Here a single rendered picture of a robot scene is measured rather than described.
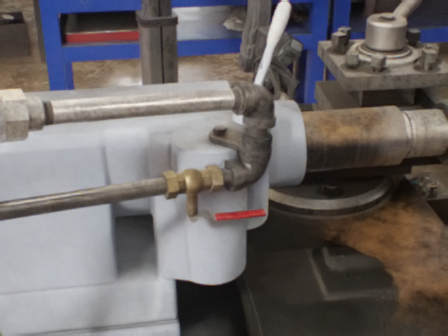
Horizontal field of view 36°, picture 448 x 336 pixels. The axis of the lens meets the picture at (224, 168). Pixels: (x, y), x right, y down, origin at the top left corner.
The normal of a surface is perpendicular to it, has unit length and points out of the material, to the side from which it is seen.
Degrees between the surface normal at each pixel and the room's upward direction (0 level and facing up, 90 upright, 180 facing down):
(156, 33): 90
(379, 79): 90
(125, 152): 85
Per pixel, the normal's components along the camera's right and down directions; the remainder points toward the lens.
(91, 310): 0.14, 0.00
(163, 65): 0.32, 0.45
